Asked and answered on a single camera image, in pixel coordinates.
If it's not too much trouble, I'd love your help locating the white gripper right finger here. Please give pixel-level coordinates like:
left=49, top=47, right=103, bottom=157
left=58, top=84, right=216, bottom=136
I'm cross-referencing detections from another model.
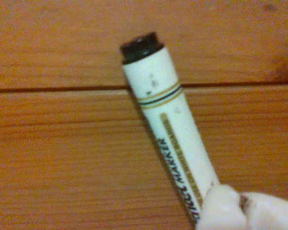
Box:
left=240, top=191, right=288, bottom=230

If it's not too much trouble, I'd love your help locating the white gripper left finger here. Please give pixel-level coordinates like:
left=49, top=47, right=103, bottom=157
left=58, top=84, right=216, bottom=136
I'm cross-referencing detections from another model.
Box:
left=196, top=184, right=252, bottom=230

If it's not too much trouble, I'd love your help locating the white marker black cap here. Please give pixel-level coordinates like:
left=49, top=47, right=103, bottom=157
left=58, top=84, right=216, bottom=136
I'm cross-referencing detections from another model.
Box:
left=119, top=31, right=221, bottom=223

